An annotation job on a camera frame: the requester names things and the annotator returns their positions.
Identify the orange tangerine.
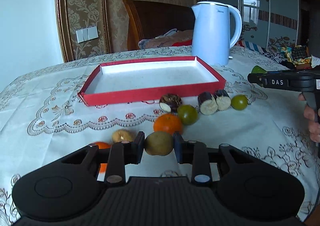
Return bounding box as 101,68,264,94
93,141,111,173
153,113,183,135

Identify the person's right hand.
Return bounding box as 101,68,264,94
303,104,320,143

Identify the brown water chestnut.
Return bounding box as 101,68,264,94
159,93,182,113

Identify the colourful clothes pile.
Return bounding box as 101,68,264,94
263,45,319,70

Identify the white wall switch panel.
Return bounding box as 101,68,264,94
76,26,99,43

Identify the gold wall panel frame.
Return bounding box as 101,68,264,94
55,0,112,62

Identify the beige pillow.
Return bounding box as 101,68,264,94
138,28,193,50

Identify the green lime wedge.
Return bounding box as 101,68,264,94
251,65,267,74

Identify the green round fruit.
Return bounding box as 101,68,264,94
177,105,198,125
231,95,248,111

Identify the brownish green kiwi fruit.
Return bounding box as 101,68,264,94
144,131,174,156

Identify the white electric kettle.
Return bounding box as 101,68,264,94
191,1,242,65

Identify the red shallow cardboard box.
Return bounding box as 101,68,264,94
78,56,226,106

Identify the striped bed sheet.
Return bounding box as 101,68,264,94
235,40,268,53

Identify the sliding door wardrobe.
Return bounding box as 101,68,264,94
209,0,300,52

